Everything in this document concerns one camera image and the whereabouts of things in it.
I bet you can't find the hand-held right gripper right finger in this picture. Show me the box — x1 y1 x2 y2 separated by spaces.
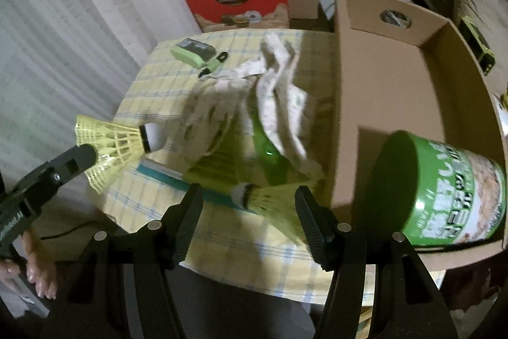
296 186 457 339

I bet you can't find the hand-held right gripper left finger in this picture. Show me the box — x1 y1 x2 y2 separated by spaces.
40 183 205 339

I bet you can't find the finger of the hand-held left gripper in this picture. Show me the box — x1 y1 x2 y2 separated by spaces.
12 144 98 217

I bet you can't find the yellow shuttlecock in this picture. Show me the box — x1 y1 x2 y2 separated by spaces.
233 183 314 244
75 116 166 194

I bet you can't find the person's left hand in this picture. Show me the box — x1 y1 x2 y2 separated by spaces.
0 232 58 300

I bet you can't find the yellow checked tablecloth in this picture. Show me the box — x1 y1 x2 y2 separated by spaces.
87 29 378 310

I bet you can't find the glossy green shoehorn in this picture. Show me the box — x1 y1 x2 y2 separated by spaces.
247 101 294 186

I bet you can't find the green labelled can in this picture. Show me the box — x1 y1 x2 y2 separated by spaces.
363 130 508 246

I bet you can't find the white patterned cloth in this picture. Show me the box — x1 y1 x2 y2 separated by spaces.
180 31 324 181

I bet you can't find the pale green pocket device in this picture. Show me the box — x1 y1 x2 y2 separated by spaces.
170 38 230 79

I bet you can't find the green and black packet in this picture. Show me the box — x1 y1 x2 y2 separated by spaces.
460 17 497 74

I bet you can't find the black cable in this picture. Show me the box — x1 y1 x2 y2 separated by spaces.
40 222 108 241

